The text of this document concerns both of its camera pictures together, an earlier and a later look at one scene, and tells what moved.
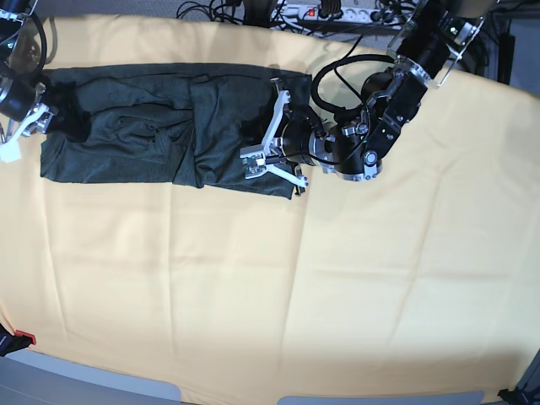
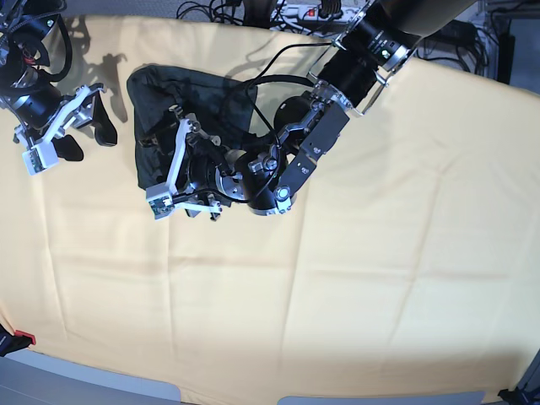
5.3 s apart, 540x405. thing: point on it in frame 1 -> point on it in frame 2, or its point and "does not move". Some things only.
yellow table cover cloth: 423,279 does not move
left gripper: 291,143 -> 203,178
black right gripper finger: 71,121 -> 105,132
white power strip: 311,13 does not move
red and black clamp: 19,340 does not move
